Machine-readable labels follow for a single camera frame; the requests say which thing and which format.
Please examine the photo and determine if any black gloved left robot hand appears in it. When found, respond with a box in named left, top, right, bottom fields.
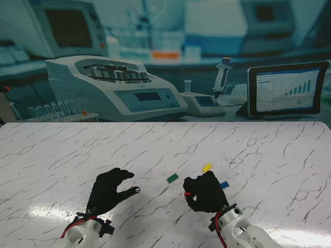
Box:
left=86, top=167, right=142, bottom=216

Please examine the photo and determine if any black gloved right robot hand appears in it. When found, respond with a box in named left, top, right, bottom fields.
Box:
left=183, top=170, right=230, bottom=214

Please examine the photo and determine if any printed laboratory backdrop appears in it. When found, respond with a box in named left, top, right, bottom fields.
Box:
left=0, top=0, right=331, bottom=123

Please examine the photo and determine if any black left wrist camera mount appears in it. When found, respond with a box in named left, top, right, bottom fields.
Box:
left=98, top=219, right=115, bottom=238

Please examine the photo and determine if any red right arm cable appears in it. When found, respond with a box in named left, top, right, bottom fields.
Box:
left=215, top=206, right=229, bottom=248

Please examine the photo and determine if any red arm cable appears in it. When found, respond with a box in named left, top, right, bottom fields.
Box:
left=59, top=216, right=97, bottom=240
left=215, top=206, right=229, bottom=248

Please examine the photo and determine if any red left arm cable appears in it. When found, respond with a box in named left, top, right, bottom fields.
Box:
left=59, top=216, right=97, bottom=240

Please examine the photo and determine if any grey post with orange cap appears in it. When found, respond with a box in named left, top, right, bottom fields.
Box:
left=0, top=86, right=12, bottom=123

